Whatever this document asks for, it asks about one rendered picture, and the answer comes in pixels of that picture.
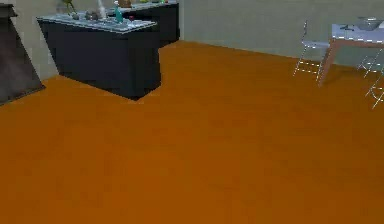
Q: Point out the green houseplant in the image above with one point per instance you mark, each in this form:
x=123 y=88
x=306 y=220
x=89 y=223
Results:
x=68 y=6

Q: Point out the white dining table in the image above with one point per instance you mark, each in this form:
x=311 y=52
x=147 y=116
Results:
x=356 y=36

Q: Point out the black kitchen counter cabinet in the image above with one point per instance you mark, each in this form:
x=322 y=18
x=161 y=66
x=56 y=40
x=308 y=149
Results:
x=106 y=60

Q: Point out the small red cup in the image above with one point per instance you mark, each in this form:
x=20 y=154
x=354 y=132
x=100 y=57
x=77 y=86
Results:
x=131 y=18

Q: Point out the teal spray bottle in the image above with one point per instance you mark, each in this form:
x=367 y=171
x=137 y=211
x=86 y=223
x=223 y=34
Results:
x=118 y=14

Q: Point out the white metal chair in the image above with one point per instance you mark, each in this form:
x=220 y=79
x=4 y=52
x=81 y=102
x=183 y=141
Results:
x=311 y=46
x=375 y=76

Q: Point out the grey round pot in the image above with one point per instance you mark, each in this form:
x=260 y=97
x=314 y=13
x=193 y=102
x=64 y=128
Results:
x=91 y=15

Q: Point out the grey bowl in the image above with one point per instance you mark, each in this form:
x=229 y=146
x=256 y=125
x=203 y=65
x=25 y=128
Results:
x=368 y=24

